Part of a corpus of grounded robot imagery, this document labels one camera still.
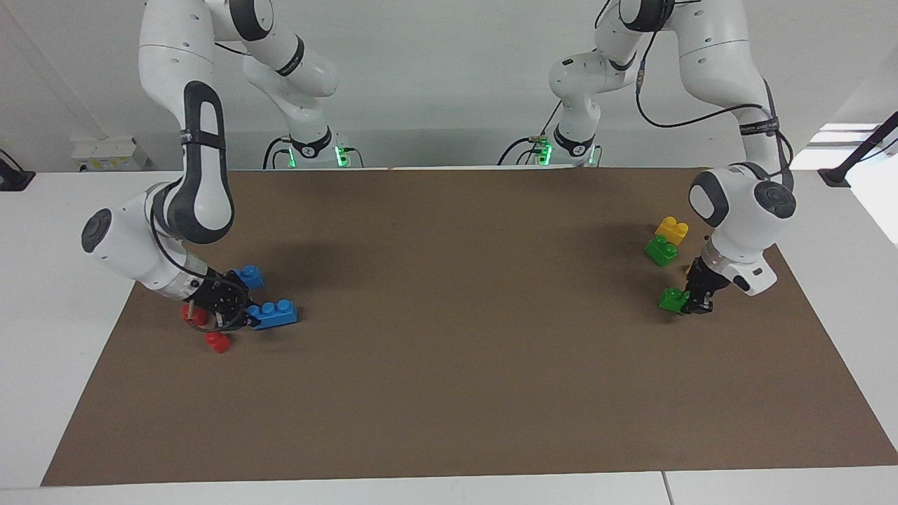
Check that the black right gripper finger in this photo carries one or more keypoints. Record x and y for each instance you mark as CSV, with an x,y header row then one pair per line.
x,y
240,284
247,321

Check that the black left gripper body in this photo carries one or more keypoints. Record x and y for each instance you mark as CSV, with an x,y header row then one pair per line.
x,y
707,275

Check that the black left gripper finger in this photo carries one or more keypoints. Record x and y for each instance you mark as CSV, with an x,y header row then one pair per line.
x,y
703,304
687,286

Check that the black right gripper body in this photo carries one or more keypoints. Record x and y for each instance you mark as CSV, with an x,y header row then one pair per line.
x,y
219,300

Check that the green two-stud toy brick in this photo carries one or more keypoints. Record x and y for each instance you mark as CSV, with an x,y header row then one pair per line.
x,y
661,251
672,300

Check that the blue three-stud toy brick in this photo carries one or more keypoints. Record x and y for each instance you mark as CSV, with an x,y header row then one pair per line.
x,y
275,314
250,276

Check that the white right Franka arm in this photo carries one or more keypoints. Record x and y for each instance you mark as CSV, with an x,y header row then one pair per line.
x,y
196,182

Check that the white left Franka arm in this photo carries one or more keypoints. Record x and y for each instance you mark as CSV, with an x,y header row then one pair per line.
x,y
736,210

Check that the red single-stud toy brick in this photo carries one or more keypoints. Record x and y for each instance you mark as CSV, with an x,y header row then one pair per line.
x,y
193,313
219,342

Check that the yellow two-stud toy brick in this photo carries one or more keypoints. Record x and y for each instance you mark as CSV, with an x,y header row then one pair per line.
x,y
672,229

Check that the black table clamp stand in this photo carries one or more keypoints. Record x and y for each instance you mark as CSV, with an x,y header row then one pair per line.
x,y
14,179
835,175

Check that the white power strip box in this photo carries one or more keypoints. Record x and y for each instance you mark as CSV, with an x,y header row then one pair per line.
x,y
112,154

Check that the brown table mat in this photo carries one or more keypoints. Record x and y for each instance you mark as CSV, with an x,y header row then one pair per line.
x,y
449,351

